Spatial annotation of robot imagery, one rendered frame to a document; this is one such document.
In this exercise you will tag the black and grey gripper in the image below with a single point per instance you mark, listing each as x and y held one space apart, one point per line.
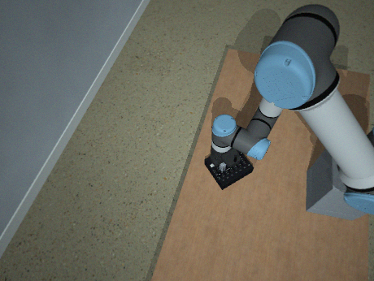
224 156

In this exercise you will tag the black lighting desk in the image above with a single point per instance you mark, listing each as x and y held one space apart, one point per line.
231 174

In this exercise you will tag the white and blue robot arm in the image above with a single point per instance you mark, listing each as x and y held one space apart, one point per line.
295 72

